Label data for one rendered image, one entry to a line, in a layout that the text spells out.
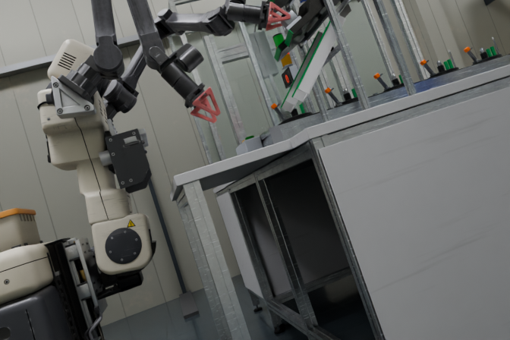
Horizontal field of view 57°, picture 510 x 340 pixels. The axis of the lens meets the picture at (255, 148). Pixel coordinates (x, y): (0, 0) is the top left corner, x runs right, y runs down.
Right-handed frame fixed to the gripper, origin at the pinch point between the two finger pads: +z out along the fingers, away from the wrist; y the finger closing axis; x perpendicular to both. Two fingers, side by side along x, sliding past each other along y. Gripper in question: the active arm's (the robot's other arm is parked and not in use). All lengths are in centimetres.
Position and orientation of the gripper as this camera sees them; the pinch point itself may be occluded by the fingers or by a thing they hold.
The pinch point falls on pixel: (287, 19)
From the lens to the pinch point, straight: 163.4
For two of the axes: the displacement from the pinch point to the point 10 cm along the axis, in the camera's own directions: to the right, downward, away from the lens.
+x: -1.1, 9.9, -1.1
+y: -0.6, 1.0, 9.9
